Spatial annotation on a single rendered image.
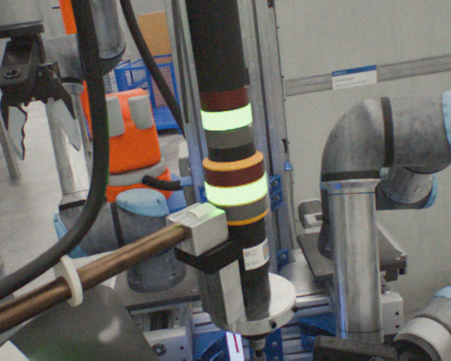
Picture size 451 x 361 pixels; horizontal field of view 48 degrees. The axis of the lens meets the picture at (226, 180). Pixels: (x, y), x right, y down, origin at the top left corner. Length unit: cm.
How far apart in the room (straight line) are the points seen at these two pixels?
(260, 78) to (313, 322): 63
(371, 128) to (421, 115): 8
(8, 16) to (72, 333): 53
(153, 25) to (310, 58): 645
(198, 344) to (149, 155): 324
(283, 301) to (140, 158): 404
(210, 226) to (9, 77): 52
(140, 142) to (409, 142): 367
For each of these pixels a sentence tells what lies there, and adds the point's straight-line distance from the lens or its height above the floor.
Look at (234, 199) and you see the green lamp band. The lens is 34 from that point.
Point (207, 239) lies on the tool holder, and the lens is 33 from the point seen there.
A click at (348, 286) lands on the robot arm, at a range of 84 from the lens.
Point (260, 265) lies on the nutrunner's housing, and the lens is 37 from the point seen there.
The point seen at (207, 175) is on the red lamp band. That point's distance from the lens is 35.
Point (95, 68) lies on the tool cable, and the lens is 28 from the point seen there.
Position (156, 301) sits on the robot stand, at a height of 103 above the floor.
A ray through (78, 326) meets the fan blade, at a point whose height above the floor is 143.
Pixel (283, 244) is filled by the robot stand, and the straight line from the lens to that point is 145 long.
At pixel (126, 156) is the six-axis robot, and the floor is 52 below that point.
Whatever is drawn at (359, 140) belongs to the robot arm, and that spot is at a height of 145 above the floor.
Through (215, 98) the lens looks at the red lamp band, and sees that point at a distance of 33.
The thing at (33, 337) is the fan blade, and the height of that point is 144.
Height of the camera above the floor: 168
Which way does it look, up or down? 20 degrees down
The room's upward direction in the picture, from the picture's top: 8 degrees counter-clockwise
